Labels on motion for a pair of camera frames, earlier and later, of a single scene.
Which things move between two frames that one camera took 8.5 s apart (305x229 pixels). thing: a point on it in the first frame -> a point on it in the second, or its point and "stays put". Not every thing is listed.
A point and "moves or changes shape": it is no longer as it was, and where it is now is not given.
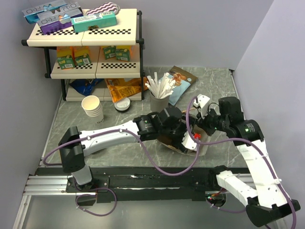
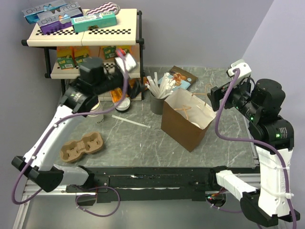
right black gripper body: x=212 y=121 -> x=238 y=97
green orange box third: x=109 y=51 stays put
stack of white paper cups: x=93 y=108 stays put
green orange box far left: x=65 y=57 stays put
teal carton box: x=93 y=21 stays put
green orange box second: x=82 y=56 stays put
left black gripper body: x=176 y=133 -> x=112 y=80
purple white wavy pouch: x=108 y=7 stays put
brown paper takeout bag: x=200 y=140 moves or changes shape
